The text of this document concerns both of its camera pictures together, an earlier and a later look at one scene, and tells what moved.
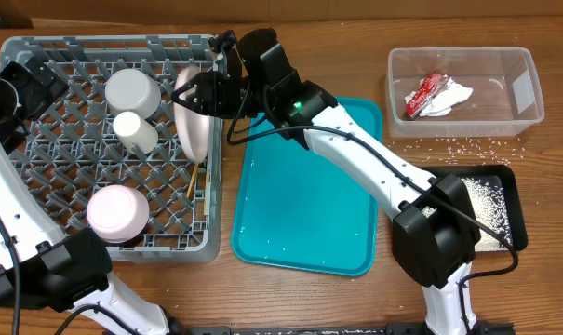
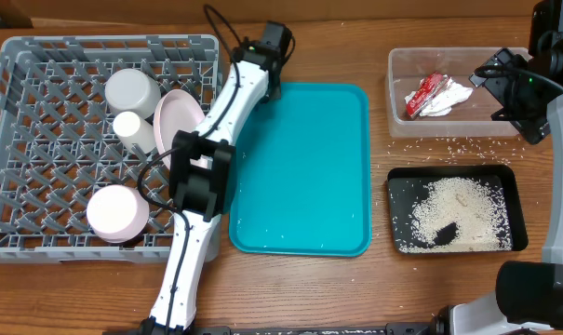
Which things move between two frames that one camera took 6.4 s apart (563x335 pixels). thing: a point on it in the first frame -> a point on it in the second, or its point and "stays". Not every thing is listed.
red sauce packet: x=427 y=91 stays
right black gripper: x=203 y=100 -> x=536 y=123
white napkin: x=450 y=96 stays
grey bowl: x=132 y=90 stays
